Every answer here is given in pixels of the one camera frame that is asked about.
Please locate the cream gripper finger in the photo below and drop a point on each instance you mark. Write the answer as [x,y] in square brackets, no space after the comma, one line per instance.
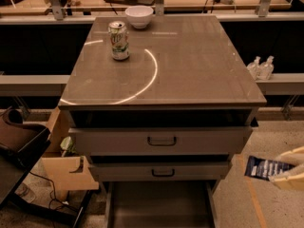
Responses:
[289,180]
[294,157]

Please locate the blue rxbar wrapper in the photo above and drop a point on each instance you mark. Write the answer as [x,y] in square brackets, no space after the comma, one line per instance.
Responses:
[264,169]

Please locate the top grey drawer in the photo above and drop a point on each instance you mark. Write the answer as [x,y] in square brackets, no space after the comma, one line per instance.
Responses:
[160,142]

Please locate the grey drawer cabinet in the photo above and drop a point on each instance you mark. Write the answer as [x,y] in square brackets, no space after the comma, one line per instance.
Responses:
[182,72]

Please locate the bottom open grey drawer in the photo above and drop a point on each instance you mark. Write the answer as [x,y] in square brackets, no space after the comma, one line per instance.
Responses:
[160,204]

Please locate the middle grey drawer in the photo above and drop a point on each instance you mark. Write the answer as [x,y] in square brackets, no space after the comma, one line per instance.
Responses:
[162,171]

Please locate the right clear sanitizer bottle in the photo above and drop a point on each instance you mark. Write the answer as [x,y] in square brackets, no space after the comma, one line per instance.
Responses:
[265,70]

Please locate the clear sanitizer bottle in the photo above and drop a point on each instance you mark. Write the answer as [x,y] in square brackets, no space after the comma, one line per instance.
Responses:
[253,67]
[265,70]

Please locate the left clear sanitizer bottle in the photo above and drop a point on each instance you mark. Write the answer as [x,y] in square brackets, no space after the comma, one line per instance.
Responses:
[253,67]

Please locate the white ceramic bowl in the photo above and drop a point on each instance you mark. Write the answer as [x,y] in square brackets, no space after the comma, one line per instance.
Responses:
[139,16]

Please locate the green soda can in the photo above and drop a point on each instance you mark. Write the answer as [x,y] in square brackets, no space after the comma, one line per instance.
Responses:
[118,35]

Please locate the cardboard box with cutout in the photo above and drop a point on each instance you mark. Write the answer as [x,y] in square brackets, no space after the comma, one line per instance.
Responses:
[67,173]

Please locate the black cart left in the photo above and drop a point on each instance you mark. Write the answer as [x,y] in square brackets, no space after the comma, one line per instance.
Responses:
[21,146]

